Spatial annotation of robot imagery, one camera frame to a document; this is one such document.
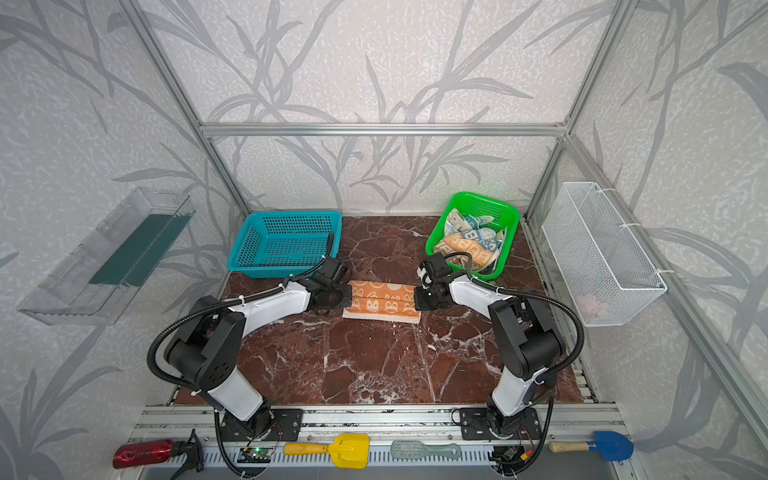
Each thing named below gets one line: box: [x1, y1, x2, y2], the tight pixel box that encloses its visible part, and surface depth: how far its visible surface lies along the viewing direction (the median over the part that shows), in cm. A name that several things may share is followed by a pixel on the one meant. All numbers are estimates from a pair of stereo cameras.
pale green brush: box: [390, 440, 463, 462], surface depth 71 cm
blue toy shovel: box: [549, 431, 634, 462], surface depth 72 cm
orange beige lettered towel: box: [434, 233, 496, 268], surface depth 102 cm
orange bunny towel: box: [342, 280, 421, 324], surface depth 95 cm
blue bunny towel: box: [444, 208, 505, 253], surface depth 111 cm
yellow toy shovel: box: [284, 433, 370, 469], surface depth 71 cm
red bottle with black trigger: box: [113, 428, 204, 480], surface depth 69 cm
